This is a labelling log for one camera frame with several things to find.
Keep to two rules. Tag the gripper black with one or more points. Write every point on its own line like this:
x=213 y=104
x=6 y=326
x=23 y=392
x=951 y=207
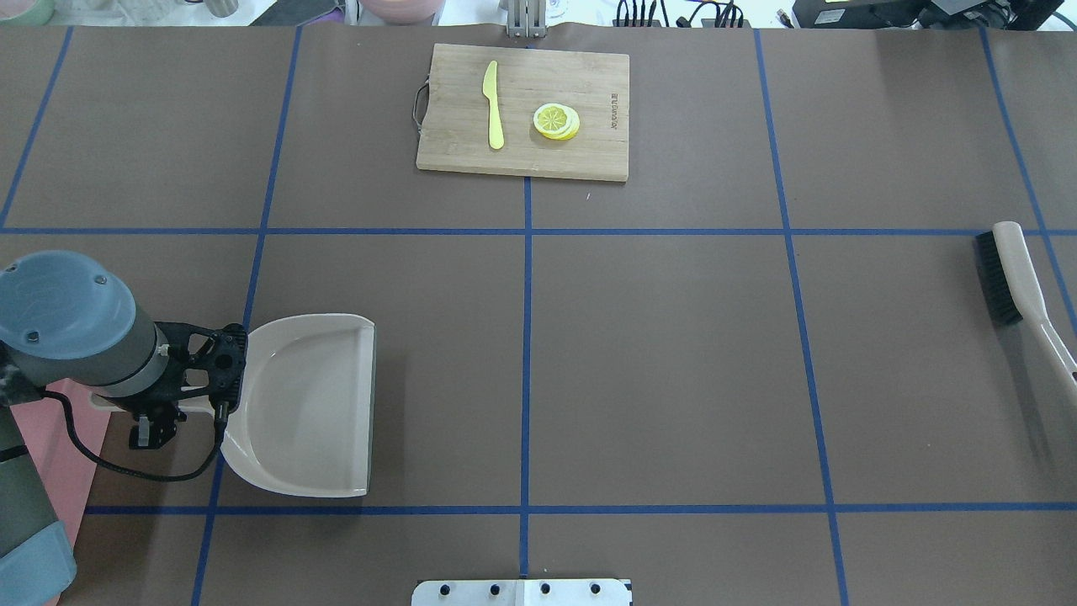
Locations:
x=152 y=416

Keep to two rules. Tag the beige dustpan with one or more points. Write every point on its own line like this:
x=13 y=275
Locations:
x=304 y=422

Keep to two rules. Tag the white hand brush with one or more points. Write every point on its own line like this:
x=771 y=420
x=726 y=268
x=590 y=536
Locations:
x=1013 y=296

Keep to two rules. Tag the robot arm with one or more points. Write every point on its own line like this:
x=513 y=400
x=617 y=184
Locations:
x=64 y=316

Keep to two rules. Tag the pink plastic bin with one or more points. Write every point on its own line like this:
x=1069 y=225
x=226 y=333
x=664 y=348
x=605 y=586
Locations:
x=65 y=473

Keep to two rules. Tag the yellow plastic knife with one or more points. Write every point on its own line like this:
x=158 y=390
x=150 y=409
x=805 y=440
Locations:
x=490 y=90

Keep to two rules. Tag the pink bowl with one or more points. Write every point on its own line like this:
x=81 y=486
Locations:
x=404 y=11

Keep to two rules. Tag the yellow lemon slices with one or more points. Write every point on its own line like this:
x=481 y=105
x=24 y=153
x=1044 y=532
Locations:
x=556 y=122

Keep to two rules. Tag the wooden cutting board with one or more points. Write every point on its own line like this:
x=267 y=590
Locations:
x=453 y=132

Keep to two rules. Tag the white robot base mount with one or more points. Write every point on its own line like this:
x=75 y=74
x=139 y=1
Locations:
x=585 y=591

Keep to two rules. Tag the aluminium frame post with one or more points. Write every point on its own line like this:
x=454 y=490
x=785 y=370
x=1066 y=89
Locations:
x=526 y=19

